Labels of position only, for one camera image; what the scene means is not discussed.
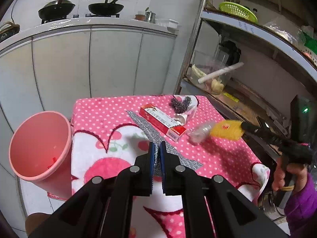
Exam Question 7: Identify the pink plastic trash bin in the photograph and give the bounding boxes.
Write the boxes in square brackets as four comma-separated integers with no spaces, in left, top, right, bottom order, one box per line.
[9,111,72,199]

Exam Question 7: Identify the person's right hand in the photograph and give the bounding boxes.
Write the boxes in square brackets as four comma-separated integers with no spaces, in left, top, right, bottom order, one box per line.
[272,158,308,193]

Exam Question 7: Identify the black blender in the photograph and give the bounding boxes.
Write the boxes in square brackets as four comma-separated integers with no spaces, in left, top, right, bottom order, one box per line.
[217,40,241,66]

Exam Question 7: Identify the clear plastic container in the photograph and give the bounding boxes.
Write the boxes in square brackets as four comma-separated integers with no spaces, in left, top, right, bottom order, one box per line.
[186,51,234,95]

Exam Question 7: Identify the green plastic basket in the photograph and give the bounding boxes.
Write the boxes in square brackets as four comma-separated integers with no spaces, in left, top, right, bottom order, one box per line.
[219,2,258,23]

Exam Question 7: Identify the purple sleeve forearm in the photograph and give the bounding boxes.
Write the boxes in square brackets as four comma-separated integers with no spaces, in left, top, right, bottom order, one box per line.
[284,174,317,237]

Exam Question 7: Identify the metal shelf rack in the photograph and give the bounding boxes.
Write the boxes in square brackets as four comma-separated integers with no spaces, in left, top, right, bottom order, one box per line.
[174,0,317,154]

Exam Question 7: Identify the red toothpaste box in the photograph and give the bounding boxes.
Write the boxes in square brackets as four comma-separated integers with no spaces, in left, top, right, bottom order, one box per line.
[139,104,186,142]

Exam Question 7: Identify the clear plastic bag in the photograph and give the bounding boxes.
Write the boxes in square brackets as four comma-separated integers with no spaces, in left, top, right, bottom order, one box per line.
[187,121,216,143]

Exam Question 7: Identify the black wok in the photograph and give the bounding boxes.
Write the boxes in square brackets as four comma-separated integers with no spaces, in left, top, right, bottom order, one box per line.
[88,0,124,17]
[38,0,75,22]

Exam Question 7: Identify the steel kettle pot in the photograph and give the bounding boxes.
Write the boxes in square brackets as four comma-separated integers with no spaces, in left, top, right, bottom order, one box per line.
[145,7,156,24]

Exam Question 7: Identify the yellow foam net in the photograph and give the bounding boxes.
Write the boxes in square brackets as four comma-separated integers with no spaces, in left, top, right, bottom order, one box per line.
[210,120,245,141]

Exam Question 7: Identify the white container on counter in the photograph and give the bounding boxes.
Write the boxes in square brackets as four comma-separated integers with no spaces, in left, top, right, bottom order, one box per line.
[155,18,179,29]

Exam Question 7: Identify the right black wok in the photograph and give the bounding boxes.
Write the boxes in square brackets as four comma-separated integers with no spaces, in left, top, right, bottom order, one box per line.
[88,0,124,17]

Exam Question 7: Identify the silver glitter foil strip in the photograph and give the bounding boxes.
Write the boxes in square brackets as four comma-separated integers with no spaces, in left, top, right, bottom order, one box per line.
[126,110,203,176]

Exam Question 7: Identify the white rolling pin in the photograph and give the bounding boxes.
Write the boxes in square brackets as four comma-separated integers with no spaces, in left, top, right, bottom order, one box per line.
[198,62,244,84]

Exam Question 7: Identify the white kitchen cabinets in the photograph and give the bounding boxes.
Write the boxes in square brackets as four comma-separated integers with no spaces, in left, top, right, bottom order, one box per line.
[0,24,179,179]

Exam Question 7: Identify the pink white snack packet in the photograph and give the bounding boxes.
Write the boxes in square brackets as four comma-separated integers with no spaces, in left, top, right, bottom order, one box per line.
[173,96,198,126]

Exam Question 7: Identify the left black wok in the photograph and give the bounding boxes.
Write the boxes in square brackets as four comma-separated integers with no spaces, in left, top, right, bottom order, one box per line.
[38,0,75,22]

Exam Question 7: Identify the pink polka dot blanket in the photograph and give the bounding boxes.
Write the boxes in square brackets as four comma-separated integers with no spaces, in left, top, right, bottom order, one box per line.
[71,95,270,237]

